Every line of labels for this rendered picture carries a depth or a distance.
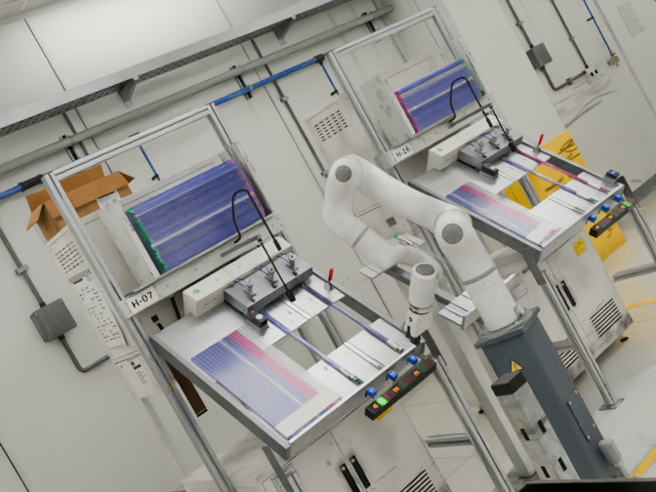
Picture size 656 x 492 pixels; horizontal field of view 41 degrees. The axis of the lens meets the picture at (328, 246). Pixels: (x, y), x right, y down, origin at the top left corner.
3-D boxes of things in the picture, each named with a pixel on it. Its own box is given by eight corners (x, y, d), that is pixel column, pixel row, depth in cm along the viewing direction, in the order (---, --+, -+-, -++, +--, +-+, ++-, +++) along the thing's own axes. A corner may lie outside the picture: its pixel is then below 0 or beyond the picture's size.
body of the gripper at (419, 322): (419, 316, 289) (416, 341, 296) (438, 303, 295) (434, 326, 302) (401, 306, 293) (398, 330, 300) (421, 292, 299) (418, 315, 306)
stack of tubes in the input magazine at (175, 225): (267, 215, 347) (234, 155, 346) (165, 272, 318) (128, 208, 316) (253, 224, 358) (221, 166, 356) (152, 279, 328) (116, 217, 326)
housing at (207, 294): (292, 271, 356) (292, 244, 347) (198, 329, 327) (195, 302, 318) (278, 262, 360) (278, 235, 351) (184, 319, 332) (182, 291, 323)
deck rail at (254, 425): (290, 457, 281) (290, 445, 277) (286, 461, 280) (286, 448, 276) (154, 345, 319) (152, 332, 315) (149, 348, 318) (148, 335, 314)
